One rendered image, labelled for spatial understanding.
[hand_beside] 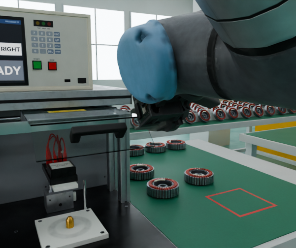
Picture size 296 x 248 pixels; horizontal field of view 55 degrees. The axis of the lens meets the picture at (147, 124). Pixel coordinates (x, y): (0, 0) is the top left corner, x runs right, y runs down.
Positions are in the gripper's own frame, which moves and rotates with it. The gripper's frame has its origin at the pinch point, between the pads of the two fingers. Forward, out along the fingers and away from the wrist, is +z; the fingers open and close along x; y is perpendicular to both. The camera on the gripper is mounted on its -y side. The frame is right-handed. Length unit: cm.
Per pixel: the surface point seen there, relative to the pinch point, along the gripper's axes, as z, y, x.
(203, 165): 55, -52, 5
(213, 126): 124, -126, -33
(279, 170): 37, -77, 15
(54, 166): 26.4, 16.3, 0.1
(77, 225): 26.5, 13.3, 16.2
